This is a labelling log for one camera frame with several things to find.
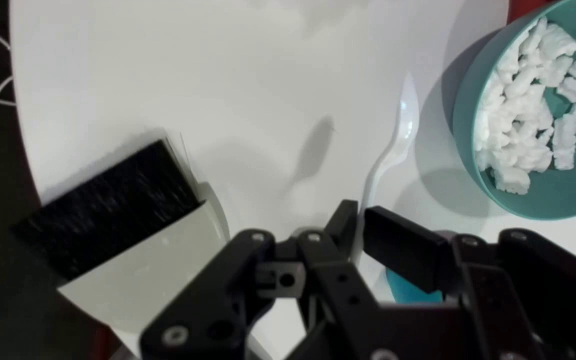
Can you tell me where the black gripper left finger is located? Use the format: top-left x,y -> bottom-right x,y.
324,201 -> 357,248

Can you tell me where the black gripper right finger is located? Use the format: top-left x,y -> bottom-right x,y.
363,207 -> 454,293

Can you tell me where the white plastic spoon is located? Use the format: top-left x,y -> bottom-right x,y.
357,71 -> 421,211

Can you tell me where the teal bowl with white pieces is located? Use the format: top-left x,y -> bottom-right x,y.
449,0 -> 576,222

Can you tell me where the blue plastic cup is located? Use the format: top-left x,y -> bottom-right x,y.
385,271 -> 441,305

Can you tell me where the grey brush with black bristles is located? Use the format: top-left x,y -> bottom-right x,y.
11,141 -> 227,333

